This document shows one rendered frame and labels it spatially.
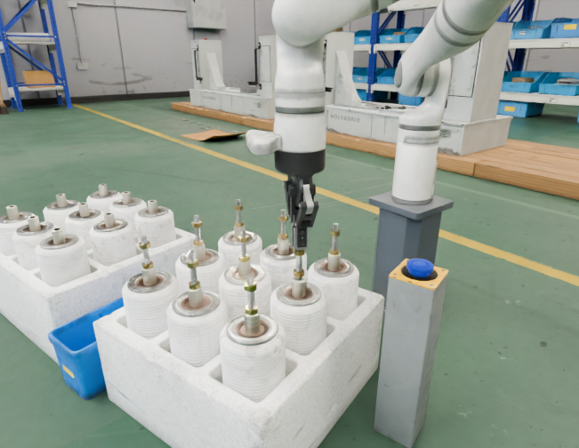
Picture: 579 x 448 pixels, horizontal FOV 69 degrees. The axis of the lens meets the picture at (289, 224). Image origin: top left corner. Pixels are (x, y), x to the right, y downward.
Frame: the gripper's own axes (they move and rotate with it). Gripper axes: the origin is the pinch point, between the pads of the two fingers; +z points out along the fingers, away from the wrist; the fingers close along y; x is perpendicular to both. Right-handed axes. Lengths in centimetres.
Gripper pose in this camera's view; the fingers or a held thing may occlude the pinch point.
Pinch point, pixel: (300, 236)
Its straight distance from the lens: 66.1
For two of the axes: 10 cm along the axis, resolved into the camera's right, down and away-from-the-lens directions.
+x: -9.8, 0.9, -2.0
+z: 0.1, 9.3, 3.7
